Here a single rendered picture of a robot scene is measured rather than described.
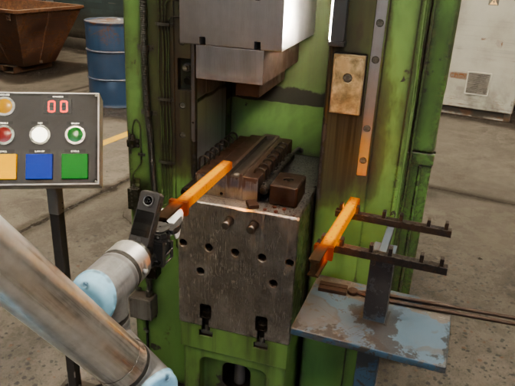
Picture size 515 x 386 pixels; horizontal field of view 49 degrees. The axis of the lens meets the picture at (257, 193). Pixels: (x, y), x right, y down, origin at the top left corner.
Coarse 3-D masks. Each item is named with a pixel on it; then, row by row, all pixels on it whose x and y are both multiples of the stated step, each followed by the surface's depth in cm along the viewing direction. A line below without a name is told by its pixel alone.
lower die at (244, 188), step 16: (240, 144) 200; (256, 144) 195; (272, 144) 197; (288, 144) 200; (240, 160) 179; (256, 160) 180; (224, 176) 170; (240, 176) 169; (256, 176) 169; (208, 192) 174; (224, 192) 172; (240, 192) 171; (256, 192) 169
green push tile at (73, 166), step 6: (66, 156) 165; (72, 156) 166; (78, 156) 166; (84, 156) 166; (66, 162) 165; (72, 162) 165; (78, 162) 166; (84, 162) 166; (66, 168) 165; (72, 168) 165; (78, 168) 165; (84, 168) 166; (66, 174) 165; (72, 174) 165; (78, 174) 165; (84, 174) 166
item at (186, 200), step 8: (224, 160) 161; (216, 168) 154; (224, 168) 155; (208, 176) 148; (216, 176) 150; (200, 184) 143; (208, 184) 145; (192, 192) 138; (200, 192) 140; (176, 200) 131; (184, 200) 131; (192, 200) 136; (168, 208) 127; (176, 208) 127; (184, 208) 131; (160, 216) 123; (168, 216) 123
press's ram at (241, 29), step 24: (192, 0) 154; (216, 0) 152; (240, 0) 150; (264, 0) 148; (288, 0) 150; (312, 0) 177; (192, 24) 156; (216, 24) 154; (240, 24) 152; (264, 24) 150; (288, 24) 153; (312, 24) 183; (264, 48) 152
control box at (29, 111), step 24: (0, 96) 166; (24, 96) 166; (48, 96) 167; (72, 96) 168; (96, 96) 169; (0, 120) 165; (24, 120) 166; (48, 120) 167; (72, 120) 168; (96, 120) 169; (0, 144) 164; (24, 144) 165; (48, 144) 166; (72, 144) 167; (96, 144) 168; (24, 168) 164; (96, 168) 167
